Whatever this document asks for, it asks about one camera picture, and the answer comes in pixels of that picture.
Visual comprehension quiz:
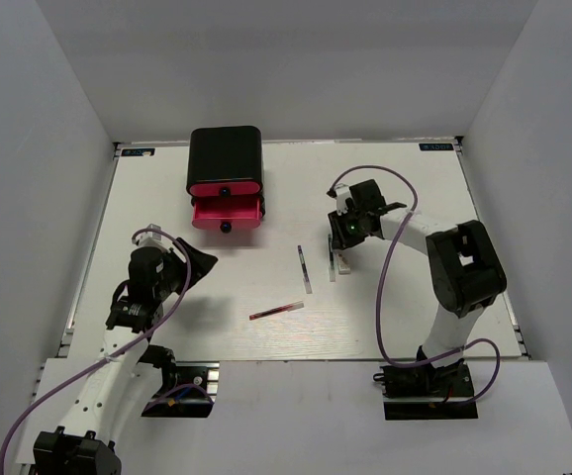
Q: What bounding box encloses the purple pen refill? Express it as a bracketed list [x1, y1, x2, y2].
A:
[297, 244, 313, 295]

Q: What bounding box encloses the green pen refill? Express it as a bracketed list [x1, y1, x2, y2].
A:
[327, 234, 336, 283]

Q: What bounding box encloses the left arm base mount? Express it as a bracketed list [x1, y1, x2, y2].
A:
[142, 362, 220, 419]

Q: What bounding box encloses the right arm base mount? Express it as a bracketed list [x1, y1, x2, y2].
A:
[372, 360, 478, 421]

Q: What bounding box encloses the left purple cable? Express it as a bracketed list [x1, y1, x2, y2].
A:
[0, 229, 216, 475]

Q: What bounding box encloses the purple cable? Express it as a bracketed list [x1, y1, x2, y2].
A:
[0, 229, 216, 475]
[328, 164, 501, 401]

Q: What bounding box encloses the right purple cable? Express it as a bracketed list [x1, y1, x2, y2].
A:
[328, 164, 501, 401]

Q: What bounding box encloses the white staples box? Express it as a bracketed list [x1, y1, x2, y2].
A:
[334, 251, 351, 275]

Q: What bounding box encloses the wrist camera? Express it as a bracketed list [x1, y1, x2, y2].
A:
[132, 224, 166, 251]
[327, 183, 352, 215]

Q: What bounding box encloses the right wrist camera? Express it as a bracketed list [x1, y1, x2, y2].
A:
[327, 183, 352, 215]

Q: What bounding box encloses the pink drawer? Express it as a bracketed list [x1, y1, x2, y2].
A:
[188, 181, 261, 198]
[192, 195, 263, 234]

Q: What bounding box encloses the pink top drawer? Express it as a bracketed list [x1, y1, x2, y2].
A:
[188, 181, 261, 198]

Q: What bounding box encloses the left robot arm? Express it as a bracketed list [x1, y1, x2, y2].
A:
[33, 237, 218, 474]

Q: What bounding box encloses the black drawer cabinet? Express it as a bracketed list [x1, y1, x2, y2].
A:
[186, 126, 265, 218]

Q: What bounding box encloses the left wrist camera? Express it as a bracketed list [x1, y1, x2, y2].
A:
[132, 224, 166, 251]

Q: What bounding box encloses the red pen refill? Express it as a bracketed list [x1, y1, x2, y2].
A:
[248, 301, 305, 321]

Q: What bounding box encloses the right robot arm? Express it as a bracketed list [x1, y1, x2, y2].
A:
[328, 179, 507, 395]

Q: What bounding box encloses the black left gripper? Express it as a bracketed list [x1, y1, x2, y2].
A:
[154, 237, 219, 301]

